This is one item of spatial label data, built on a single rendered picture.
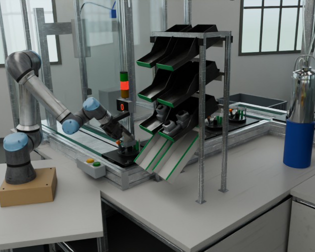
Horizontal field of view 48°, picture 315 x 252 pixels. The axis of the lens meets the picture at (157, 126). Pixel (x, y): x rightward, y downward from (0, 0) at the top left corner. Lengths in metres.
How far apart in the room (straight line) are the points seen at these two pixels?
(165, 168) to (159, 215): 0.23
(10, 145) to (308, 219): 1.53
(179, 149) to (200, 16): 3.96
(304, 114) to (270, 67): 3.95
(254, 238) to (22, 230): 1.07
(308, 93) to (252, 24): 3.79
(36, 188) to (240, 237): 1.00
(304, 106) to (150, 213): 1.05
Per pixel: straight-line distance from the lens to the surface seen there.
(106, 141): 2.46
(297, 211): 2.02
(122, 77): 2.17
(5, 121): 5.63
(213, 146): 2.32
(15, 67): 1.80
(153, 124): 1.78
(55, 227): 1.68
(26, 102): 1.96
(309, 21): 2.45
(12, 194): 1.90
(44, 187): 1.86
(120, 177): 1.89
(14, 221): 1.79
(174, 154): 1.76
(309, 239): 2.06
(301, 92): 2.12
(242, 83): 5.90
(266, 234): 1.94
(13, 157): 1.90
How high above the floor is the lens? 1.73
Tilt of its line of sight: 17 degrees down
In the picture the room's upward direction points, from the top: 2 degrees counter-clockwise
